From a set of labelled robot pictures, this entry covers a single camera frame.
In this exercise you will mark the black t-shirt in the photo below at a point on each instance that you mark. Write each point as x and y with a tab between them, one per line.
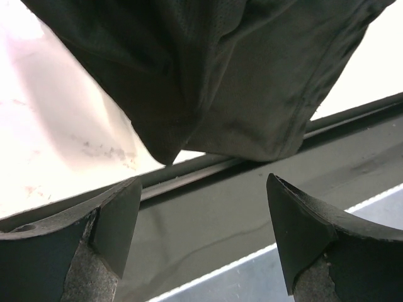
235	78

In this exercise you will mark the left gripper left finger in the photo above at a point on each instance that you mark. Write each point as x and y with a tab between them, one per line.
75	249

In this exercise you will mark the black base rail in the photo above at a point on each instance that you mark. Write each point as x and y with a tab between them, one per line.
204	232

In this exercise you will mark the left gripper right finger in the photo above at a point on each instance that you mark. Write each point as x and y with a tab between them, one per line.
327	254

